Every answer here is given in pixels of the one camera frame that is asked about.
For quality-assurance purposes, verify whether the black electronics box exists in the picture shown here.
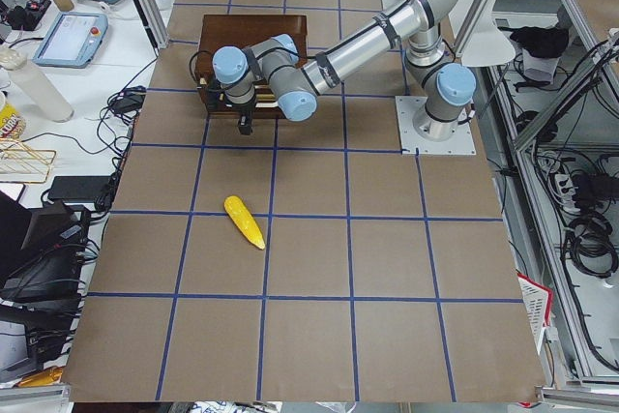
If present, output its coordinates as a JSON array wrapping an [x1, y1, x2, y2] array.
[[47, 175, 110, 203]]

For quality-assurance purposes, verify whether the gold wire rack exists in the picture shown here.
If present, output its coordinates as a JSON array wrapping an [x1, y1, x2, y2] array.
[[0, 138, 56, 184]]

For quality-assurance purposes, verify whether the wooden drawer with white handle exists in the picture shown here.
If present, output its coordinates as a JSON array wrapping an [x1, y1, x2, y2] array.
[[196, 74, 284, 119]]

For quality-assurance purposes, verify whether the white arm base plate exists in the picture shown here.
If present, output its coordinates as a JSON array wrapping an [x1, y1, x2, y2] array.
[[396, 96, 476, 156]]

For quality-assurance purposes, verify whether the white lamp shade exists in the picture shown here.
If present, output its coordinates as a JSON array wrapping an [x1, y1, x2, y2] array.
[[460, 0, 516, 68]]

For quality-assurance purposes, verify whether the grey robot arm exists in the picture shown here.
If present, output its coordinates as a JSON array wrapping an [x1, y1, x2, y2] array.
[[212, 0, 476, 141]]

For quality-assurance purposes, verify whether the dark wooden drawer cabinet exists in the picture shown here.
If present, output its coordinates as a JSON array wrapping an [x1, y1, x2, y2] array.
[[194, 15, 310, 95]]

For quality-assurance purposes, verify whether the yellow corn cob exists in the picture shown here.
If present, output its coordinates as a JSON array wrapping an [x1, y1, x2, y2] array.
[[223, 195, 266, 250]]

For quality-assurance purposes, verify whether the blue teach pendant near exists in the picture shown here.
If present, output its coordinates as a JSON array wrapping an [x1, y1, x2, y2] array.
[[32, 13, 108, 69]]

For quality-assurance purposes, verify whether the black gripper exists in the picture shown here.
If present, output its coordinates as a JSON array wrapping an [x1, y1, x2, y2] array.
[[226, 103, 255, 135]]

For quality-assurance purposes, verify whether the red white plastic basket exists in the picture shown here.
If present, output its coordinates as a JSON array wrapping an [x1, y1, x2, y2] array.
[[517, 273, 553, 353]]

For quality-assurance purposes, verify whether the translucent plastic cylinder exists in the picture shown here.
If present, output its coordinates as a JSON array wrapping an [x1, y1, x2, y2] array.
[[3, 60, 74, 122]]

